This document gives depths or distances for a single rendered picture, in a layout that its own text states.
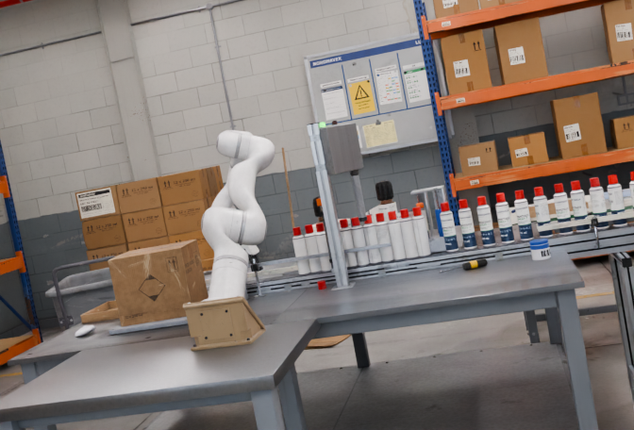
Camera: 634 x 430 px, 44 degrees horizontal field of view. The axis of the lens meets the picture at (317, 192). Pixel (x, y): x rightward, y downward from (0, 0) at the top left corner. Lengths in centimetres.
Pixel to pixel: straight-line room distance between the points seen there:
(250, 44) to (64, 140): 225
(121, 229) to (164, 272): 371
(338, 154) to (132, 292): 97
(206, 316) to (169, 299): 58
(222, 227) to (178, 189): 389
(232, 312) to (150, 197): 422
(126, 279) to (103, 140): 541
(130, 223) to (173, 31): 231
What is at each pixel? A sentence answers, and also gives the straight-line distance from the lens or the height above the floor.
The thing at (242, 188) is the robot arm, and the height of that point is 131.
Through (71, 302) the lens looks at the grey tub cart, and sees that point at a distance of 542.
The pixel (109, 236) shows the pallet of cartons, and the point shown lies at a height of 98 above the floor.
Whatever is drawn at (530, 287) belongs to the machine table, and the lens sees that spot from 269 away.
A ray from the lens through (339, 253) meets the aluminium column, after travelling 319.
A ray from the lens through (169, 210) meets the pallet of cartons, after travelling 670.
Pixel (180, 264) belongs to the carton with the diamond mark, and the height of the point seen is 106.
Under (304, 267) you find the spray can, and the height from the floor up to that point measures 91.
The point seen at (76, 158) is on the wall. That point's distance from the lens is 869.
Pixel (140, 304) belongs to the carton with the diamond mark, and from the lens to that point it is 321.
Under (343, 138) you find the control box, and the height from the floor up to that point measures 142.
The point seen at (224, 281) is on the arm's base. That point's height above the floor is 103.
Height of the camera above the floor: 141
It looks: 3 degrees down
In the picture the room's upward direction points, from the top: 11 degrees counter-clockwise
